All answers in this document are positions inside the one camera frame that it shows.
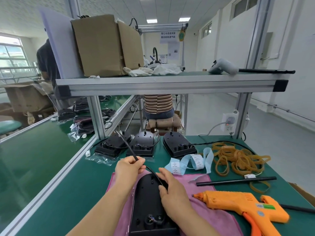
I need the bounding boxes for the aluminium frame shelf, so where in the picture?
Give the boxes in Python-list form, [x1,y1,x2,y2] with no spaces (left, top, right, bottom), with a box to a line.
[55,0,289,140]

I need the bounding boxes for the person's right hand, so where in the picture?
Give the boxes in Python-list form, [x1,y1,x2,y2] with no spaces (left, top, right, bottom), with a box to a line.
[156,167,195,219]

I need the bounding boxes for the person's left hand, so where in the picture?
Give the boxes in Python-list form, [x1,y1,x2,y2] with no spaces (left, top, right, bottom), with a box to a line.
[115,156,146,195]

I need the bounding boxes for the small cardboard box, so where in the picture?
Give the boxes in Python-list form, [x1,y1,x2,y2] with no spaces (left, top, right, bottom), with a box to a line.
[117,20,145,69]

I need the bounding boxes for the person's left forearm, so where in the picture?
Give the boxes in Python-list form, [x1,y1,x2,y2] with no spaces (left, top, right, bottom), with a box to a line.
[66,187,134,236]

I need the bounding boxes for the long black rod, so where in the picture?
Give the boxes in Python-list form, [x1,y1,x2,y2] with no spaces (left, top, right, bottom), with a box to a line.
[238,68,296,75]

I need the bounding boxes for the white cloth gloves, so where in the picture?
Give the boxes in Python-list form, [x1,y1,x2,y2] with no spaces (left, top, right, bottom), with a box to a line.
[123,63,183,77]

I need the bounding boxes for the wooden stool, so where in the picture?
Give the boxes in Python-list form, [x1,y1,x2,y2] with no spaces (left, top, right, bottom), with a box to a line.
[147,117,184,134]

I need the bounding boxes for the person's right forearm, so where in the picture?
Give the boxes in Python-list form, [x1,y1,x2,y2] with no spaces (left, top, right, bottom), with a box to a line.
[170,208,221,236]

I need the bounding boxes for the clear plastic bag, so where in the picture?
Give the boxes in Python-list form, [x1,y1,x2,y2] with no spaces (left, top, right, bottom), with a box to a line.
[85,149,121,166]

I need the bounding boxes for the pink cloth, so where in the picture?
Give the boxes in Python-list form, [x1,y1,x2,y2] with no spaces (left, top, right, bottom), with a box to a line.
[106,171,244,236]

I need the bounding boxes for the blue label strip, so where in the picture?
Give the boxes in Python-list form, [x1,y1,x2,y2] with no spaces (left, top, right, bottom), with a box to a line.
[164,147,214,175]

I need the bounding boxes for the open cardboard box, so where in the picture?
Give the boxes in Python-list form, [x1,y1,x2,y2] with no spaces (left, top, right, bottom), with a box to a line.
[4,82,54,113]

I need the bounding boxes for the white paper sign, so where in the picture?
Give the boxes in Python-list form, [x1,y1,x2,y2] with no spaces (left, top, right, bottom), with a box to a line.
[160,31,178,44]

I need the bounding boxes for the orange glue gun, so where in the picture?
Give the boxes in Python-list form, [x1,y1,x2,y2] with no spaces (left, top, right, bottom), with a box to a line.
[192,191,290,236]

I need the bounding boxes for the black cable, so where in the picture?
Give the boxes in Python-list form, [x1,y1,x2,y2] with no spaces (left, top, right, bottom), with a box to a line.
[115,131,169,190]

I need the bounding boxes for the pile of black lamp parts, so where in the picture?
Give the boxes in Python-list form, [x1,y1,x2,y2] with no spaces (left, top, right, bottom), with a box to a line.
[57,96,116,138]

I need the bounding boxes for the pile of tan rubber bands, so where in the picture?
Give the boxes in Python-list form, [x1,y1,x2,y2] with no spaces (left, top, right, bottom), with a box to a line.
[211,142,272,194]

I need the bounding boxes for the green conveyor belt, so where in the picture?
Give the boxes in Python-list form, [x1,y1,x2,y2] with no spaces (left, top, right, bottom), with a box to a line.
[0,95,133,220]

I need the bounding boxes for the white plastic sheet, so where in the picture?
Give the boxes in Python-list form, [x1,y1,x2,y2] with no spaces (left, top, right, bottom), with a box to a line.
[39,8,83,79]

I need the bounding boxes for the white power strip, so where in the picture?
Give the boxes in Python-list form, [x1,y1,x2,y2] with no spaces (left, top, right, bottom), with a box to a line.
[221,110,240,134]

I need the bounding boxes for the white handheld controller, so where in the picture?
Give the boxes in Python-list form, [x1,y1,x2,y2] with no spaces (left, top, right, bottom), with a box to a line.
[208,58,240,75]

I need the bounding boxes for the large cardboard box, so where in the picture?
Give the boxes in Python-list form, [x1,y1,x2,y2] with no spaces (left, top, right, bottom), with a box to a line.
[71,14,126,77]

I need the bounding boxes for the black domed lamp housing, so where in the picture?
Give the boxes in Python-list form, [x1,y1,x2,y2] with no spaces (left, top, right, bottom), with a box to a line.
[126,131,158,158]

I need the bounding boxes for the black glue stick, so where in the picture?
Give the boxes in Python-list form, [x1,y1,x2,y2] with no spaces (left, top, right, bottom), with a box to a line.
[279,204,315,215]
[196,176,277,187]

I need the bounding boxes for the green round stool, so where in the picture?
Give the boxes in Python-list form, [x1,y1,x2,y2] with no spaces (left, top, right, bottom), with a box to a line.
[0,120,23,136]

